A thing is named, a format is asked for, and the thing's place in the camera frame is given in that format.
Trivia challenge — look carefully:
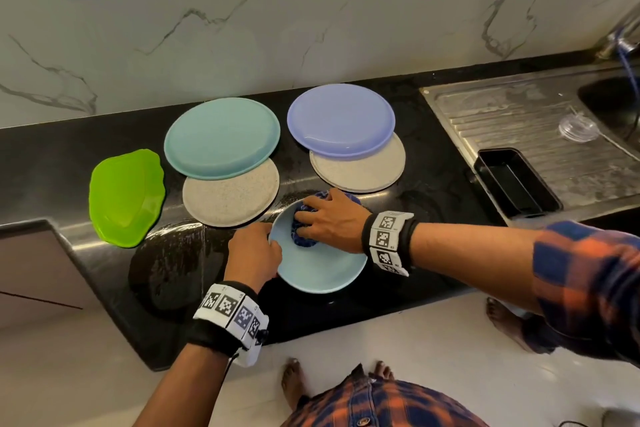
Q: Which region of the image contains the person's right hand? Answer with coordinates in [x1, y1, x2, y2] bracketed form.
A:
[295, 189, 373, 255]

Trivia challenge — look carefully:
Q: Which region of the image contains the person's left hand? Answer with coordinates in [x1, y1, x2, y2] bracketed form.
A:
[223, 222, 284, 295]

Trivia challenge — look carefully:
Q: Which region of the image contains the blue striped cloth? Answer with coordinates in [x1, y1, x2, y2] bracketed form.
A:
[290, 189, 361, 249]

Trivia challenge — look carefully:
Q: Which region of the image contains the light blue bowl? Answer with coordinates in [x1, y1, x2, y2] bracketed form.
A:
[268, 196, 369, 295]

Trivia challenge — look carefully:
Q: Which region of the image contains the speckled white plate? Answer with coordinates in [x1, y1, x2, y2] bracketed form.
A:
[182, 157, 281, 229]
[309, 132, 407, 195]

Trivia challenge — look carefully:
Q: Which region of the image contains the lavender plate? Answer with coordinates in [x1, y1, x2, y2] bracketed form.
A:
[287, 82, 397, 161]

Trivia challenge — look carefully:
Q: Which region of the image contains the teal plate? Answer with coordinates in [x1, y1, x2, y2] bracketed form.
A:
[163, 96, 282, 181]

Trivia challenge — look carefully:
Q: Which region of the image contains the green plate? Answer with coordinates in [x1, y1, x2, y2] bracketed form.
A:
[88, 148, 167, 249]

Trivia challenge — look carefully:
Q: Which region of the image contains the person's left forearm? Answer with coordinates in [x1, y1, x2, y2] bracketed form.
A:
[135, 342, 231, 427]

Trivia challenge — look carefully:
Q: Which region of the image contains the person's right forearm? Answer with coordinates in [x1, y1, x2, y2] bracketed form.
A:
[410, 222, 541, 315]

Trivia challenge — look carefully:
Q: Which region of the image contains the person's left foot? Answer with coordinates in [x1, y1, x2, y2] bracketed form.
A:
[280, 358, 306, 411]

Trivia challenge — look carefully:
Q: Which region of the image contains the left wrist marker band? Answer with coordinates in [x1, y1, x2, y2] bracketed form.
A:
[187, 282, 271, 368]

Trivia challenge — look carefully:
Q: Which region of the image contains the steel sink drainboard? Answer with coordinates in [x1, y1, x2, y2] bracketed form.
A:
[420, 59, 640, 228]

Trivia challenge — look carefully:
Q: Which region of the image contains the black plastic tray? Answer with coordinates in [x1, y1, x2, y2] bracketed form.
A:
[473, 147, 564, 221]

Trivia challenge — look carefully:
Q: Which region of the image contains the brown lower drawer unit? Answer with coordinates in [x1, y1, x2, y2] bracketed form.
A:
[0, 220, 101, 333]

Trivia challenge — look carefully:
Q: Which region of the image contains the clear plastic lid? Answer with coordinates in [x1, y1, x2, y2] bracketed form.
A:
[558, 111, 601, 143]

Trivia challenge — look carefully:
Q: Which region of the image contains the blue orange plaid shirt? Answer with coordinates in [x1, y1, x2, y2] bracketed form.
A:
[280, 220, 640, 427]

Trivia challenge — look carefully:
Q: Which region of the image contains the steel faucet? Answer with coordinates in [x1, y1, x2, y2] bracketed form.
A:
[597, 23, 640, 63]

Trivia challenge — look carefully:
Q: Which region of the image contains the blue hose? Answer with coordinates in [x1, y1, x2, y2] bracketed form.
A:
[615, 36, 640, 133]

